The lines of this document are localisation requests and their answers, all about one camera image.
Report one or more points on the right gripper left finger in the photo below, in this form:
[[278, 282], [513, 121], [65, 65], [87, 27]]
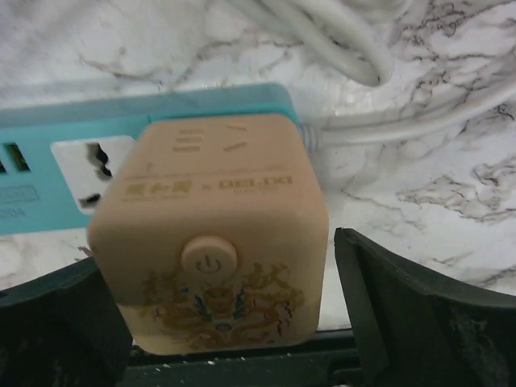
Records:
[[63, 329]]

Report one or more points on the beige cube socket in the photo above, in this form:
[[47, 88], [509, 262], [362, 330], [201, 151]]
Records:
[[213, 236]]

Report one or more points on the teal power strip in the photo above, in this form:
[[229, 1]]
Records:
[[56, 161]]

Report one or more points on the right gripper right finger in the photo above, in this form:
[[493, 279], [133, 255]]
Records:
[[414, 326]]

